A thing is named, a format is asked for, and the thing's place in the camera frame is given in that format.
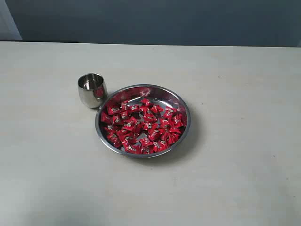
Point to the red candy top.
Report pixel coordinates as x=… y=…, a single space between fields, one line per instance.
x=146 y=102

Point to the red candy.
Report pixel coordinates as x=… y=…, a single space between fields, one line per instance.
x=177 y=121
x=146 y=102
x=133 y=149
x=131 y=124
x=113 y=110
x=105 y=118

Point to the round stainless steel plate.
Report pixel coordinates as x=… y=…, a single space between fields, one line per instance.
x=156 y=133

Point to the stainless steel cup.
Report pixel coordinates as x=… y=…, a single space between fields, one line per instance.
x=92 y=90

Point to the red wrapped candy centre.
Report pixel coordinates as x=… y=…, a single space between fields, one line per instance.
x=131 y=124

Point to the red wrapped candy right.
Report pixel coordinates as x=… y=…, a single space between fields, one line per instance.
x=177 y=121

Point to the red wrapped candy upper left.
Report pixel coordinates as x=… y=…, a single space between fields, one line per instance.
x=113 y=110

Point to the red wrapped candy bottom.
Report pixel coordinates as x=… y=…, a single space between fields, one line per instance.
x=133 y=149

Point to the red wrapped candy far left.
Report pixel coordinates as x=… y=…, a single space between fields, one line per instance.
x=105 y=118

